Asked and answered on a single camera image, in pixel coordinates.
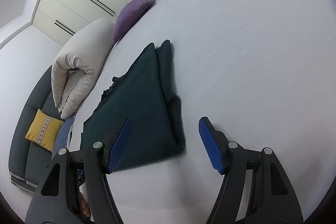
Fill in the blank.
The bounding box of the blue bed pillow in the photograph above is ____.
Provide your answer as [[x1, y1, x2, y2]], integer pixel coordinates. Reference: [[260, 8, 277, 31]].
[[51, 114, 76, 159]]

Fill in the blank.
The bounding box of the yellow patterned cushion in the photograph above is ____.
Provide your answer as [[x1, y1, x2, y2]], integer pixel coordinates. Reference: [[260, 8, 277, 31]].
[[25, 109, 64, 152]]

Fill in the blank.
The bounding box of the white bed mattress sheet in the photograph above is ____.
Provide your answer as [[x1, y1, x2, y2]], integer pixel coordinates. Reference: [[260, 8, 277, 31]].
[[71, 0, 335, 223]]

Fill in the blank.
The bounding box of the purple cushion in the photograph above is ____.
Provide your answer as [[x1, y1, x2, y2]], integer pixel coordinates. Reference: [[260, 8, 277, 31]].
[[113, 0, 154, 44]]

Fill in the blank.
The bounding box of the rolled beige duvet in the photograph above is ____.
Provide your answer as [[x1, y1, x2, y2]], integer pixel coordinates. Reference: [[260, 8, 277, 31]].
[[51, 18, 114, 119]]

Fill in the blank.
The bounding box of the dark green knit sweater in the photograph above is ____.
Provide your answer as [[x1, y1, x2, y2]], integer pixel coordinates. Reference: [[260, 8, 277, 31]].
[[80, 40, 186, 170]]

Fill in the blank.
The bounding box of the cream wardrobe with black handles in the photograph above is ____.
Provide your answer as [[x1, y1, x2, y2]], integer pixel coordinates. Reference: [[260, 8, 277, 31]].
[[33, 0, 129, 45]]

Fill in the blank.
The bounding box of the person's right hand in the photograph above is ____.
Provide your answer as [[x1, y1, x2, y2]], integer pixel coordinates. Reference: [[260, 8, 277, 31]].
[[80, 193, 91, 218]]

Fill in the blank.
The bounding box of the dark grey upholstered headboard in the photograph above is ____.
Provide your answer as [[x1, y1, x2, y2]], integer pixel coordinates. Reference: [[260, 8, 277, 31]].
[[9, 67, 61, 194]]

